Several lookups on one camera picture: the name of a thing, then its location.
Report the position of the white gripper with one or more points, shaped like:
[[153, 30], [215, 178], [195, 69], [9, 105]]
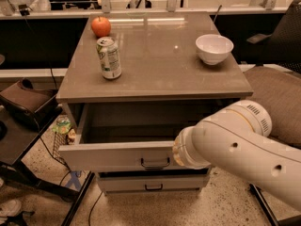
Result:
[[180, 151]]

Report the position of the grey drawer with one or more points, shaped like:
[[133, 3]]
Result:
[[132, 136], [152, 180]]

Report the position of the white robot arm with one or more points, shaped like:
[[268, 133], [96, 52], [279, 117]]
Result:
[[236, 139]]

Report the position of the grey drawer cabinet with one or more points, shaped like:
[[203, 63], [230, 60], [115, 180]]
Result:
[[159, 64]]

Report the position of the brown open box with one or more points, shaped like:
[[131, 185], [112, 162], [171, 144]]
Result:
[[28, 105]]

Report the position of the white ceramic bowl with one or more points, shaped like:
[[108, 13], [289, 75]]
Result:
[[213, 49]]

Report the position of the brown office chair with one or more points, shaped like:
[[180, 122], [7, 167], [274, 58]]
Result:
[[276, 77]]

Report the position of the white green soda can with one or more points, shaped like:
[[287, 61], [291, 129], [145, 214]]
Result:
[[108, 53]]

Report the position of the red orange apple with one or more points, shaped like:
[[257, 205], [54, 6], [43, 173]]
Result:
[[101, 26]]

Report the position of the black side table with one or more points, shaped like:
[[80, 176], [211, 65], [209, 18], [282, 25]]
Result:
[[15, 144]]

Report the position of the white shoe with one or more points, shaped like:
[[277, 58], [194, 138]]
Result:
[[10, 208]]

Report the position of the wire snack basket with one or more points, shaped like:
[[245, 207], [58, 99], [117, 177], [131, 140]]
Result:
[[64, 135]]

